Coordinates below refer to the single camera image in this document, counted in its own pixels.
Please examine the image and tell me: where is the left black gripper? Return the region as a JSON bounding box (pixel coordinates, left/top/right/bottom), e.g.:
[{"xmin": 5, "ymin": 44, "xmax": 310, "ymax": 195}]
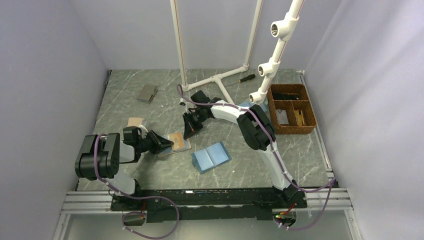
[{"xmin": 136, "ymin": 129, "xmax": 174, "ymax": 155}]

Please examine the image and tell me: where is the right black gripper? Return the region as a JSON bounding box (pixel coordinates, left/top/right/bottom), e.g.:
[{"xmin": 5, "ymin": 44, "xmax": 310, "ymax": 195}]
[{"xmin": 182, "ymin": 109, "xmax": 206, "ymax": 141}]

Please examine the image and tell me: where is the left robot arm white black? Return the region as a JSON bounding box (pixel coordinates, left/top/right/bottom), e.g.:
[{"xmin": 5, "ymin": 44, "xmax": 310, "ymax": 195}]
[{"xmin": 74, "ymin": 126, "xmax": 174, "ymax": 210}]

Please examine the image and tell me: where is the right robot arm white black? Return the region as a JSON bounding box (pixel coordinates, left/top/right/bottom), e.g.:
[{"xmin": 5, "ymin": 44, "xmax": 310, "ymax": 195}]
[{"xmin": 182, "ymin": 100, "xmax": 299, "ymax": 208}]

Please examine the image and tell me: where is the open blue card holder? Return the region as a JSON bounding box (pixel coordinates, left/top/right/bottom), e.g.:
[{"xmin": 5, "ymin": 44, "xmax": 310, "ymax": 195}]
[{"xmin": 191, "ymin": 141, "xmax": 232, "ymax": 174}]

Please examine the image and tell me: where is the tan card holder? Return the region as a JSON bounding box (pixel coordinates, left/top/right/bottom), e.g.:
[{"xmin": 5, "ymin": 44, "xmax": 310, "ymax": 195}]
[{"xmin": 127, "ymin": 117, "xmax": 147, "ymax": 127}]

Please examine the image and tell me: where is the grey card holder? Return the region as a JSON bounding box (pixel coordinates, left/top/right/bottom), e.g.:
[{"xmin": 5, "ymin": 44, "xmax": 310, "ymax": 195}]
[{"xmin": 136, "ymin": 84, "xmax": 158, "ymax": 104}]

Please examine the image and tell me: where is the white card in basket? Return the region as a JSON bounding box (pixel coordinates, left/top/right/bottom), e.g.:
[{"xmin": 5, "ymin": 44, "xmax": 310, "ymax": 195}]
[{"xmin": 275, "ymin": 109, "xmax": 289, "ymax": 125}]

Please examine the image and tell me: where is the black orange screwdriver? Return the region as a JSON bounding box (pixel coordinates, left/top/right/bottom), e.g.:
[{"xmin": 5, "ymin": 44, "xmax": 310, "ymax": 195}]
[{"xmin": 225, "ymin": 74, "xmax": 256, "ymax": 87}]

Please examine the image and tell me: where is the black item in basket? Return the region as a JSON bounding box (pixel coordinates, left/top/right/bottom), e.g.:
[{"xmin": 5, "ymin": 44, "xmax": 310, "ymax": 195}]
[{"xmin": 272, "ymin": 93, "xmax": 301, "ymax": 101}]

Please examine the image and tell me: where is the brown wicker basket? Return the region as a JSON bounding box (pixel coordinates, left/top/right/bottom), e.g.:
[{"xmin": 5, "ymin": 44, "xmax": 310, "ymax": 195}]
[{"xmin": 267, "ymin": 83, "xmax": 317, "ymax": 135}]

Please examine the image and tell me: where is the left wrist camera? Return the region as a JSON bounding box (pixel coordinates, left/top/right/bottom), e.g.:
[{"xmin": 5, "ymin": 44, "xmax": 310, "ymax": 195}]
[{"xmin": 122, "ymin": 126, "xmax": 143, "ymax": 148}]

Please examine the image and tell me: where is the white pvc pipe frame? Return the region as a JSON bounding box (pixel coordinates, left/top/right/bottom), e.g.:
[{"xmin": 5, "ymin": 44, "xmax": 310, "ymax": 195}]
[{"xmin": 169, "ymin": 0, "xmax": 263, "ymax": 104}]

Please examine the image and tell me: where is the blue card holder behind post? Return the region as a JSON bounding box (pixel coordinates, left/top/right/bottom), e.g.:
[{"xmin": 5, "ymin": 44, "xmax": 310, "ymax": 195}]
[{"xmin": 238, "ymin": 100, "xmax": 269, "ymax": 112}]

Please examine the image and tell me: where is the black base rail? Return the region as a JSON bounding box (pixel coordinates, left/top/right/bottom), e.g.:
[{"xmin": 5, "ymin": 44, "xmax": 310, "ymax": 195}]
[{"xmin": 110, "ymin": 187, "xmax": 308, "ymax": 223}]

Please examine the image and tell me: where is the white pvc pipe post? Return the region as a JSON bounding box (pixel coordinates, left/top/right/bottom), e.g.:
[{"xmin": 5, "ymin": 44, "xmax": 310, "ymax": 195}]
[{"xmin": 249, "ymin": 0, "xmax": 304, "ymax": 105}]

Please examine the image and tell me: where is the aluminium frame rail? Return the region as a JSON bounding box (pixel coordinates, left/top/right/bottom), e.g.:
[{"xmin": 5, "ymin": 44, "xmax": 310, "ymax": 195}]
[{"xmin": 53, "ymin": 186, "xmax": 361, "ymax": 240}]

